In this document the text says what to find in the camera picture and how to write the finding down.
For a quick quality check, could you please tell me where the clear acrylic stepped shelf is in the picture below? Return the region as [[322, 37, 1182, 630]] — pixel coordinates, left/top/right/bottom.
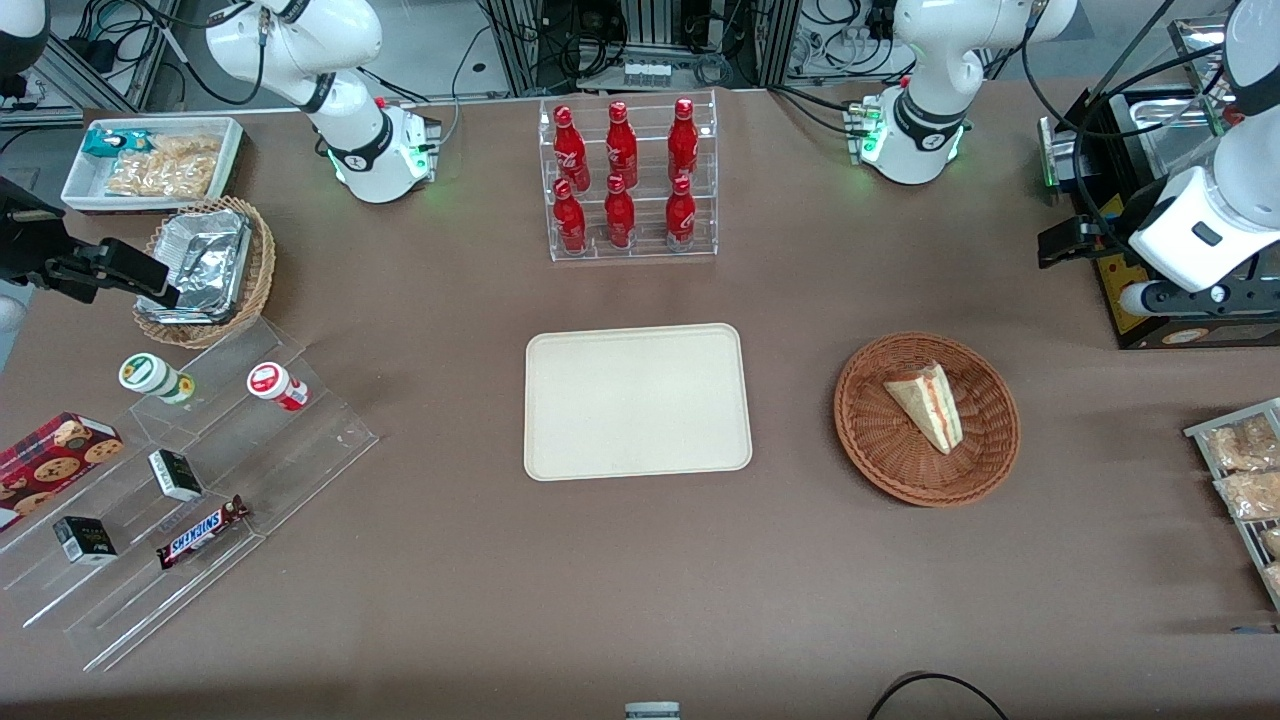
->
[[0, 318, 379, 673]]

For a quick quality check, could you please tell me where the clear acrylic bottle rack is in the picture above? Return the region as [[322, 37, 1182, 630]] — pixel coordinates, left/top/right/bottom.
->
[[538, 90, 719, 263]]

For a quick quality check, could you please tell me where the brown wicker basket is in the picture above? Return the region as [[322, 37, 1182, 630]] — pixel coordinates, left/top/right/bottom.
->
[[834, 331, 1021, 507]]

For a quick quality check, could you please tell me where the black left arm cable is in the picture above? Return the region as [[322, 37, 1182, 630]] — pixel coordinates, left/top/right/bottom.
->
[[1020, 0, 1213, 143]]

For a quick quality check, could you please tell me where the clear bag of chips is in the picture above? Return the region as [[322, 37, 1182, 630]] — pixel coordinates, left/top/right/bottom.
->
[[105, 134, 223, 199]]

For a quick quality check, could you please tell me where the red lid white cup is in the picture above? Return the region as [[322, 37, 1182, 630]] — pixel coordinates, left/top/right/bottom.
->
[[247, 362, 310, 413]]

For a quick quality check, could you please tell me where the metal wire tray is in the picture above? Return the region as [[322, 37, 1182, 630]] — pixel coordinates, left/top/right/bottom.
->
[[1184, 398, 1280, 613]]

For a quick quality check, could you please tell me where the triangle sandwich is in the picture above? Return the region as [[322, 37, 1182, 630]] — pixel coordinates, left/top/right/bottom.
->
[[883, 362, 964, 455]]

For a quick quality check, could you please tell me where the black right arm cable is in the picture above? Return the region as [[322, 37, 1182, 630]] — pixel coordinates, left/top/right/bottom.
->
[[160, 0, 269, 107]]

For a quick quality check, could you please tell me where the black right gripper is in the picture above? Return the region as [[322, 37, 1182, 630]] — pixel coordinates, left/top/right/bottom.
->
[[0, 178, 183, 309]]

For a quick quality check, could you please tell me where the teal snack packet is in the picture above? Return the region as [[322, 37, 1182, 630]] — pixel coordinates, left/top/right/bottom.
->
[[82, 129, 153, 161]]

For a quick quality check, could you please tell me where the small black carton box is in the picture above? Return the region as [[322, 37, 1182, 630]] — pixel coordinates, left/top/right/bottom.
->
[[53, 516, 119, 566], [148, 449, 204, 502]]

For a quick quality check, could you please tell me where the red cola bottle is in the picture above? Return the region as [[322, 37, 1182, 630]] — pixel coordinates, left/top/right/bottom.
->
[[668, 97, 699, 183], [553, 105, 591, 193], [665, 175, 697, 251], [604, 175, 636, 250], [606, 101, 639, 189], [552, 179, 588, 254]]

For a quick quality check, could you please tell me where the black cable loop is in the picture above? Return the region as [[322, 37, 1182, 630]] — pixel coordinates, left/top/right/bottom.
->
[[865, 671, 1011, 720]]

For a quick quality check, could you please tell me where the aluminium frame beam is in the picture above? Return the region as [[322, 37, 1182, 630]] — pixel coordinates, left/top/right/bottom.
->
[[0, 40, 143, 126]]

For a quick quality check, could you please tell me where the red plaid cookie box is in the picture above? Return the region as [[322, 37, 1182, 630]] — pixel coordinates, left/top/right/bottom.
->
[[0, 412, 125, 532]]

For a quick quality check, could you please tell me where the green lid white cup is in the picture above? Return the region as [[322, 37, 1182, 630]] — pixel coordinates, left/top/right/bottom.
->
[[119, 353, 196, 406]]

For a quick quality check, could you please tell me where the aluminium frame rack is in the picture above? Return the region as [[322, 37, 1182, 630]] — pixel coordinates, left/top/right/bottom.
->
[[478, 0, 803, 99]]

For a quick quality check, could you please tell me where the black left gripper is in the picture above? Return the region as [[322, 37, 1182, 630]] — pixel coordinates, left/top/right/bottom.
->
[[1038, 178, 1169, 269]]

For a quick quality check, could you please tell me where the Snickers chocolate bar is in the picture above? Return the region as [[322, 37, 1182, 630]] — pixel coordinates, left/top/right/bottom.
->
[[156, 495, 250, 571]]

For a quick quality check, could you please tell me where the white plastic bin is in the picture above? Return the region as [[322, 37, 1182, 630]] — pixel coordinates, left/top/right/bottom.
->
[[60, 116, 246, 214]]

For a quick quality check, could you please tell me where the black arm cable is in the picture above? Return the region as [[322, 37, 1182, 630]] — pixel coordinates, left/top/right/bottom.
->
[[1020, 0, 1213, 143], [160, 0, 269, 107]]

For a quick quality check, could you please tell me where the cream plastic serving tray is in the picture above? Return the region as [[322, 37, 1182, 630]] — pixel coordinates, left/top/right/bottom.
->
[[524, 323, 753, 482]]

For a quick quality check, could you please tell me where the steel pan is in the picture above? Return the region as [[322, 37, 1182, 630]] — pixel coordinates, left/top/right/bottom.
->
[[1167, 15, 1241, 83], [1128, 88, 1239, 183]]

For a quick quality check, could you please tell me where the light tan wicker basket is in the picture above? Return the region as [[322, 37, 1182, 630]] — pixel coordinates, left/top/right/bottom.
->
[[132, 196, 277, 350]]

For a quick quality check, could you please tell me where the aluminium foil tray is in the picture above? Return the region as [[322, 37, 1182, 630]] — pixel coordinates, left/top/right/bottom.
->
[[134, 208, 252, 324]]

